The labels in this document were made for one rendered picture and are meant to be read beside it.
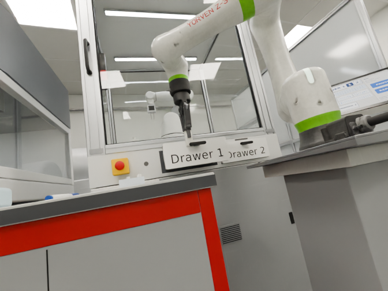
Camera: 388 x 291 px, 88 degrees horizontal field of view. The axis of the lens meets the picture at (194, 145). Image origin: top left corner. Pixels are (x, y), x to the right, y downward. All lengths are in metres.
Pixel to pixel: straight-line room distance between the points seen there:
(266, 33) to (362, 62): 1.40
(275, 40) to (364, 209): 0.67
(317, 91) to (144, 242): 0.60
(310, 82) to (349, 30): 1.71
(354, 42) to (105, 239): 2.28
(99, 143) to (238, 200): 0.75
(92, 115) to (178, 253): 0.82
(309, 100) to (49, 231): 0.69
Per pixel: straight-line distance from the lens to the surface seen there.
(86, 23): 1.36
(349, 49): 2.36
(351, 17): 2.43
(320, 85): 0.71
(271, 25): 1.00
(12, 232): 0.46
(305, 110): 0.69
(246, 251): 1.16
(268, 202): 1.20
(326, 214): 0.66
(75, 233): 0.43
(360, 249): 0.65
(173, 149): 0.86
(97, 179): 1.02
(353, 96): 1.48
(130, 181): 0.73
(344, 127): 0.65
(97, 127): 1.07
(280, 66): 0.92
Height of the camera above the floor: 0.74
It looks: 10 degrees up
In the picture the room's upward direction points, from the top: 10 degrees counter-clockwise
